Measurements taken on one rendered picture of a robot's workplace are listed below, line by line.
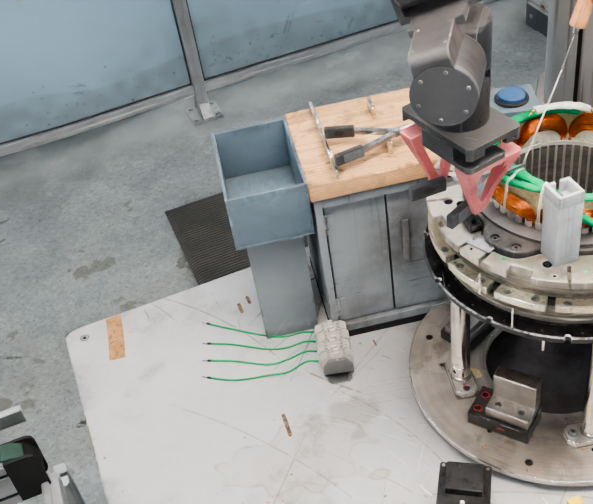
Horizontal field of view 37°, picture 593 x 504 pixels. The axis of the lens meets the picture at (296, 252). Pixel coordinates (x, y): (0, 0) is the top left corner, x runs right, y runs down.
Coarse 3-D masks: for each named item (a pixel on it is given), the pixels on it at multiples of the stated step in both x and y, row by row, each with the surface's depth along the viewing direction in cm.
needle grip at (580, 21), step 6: (582, 0) 85; (588, 0) 85; (576, 6) 86; (582, 6) 85; (588, 6) 85; (576, 12) 86; (582, 12) 85; (588, 12) 85; (576, 18) 86; (582, 18) 86; (588, 18) 86; (570, 24) 87; (576, 24) 86; (582, 24) 86
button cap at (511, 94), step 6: (504, 90) 127; (510, 90) 126; (516, 90) 126; (522, 90) 126; (498, 96) 126; (504, 96) 125; (510, 96) 125; (516, 96) 125; (522, 96) 125; (504, 102) 125; (510, 102) 125; (516, 102) 125
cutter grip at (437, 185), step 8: (440, 176) 91; (416, 184) 90; (424, 184) 90; (432, 184) 90; (440, 184) 90; (416, 192) 90; (424, 192) 90; (432, 192) 91; (440, 192) 91; (416, 200) 91
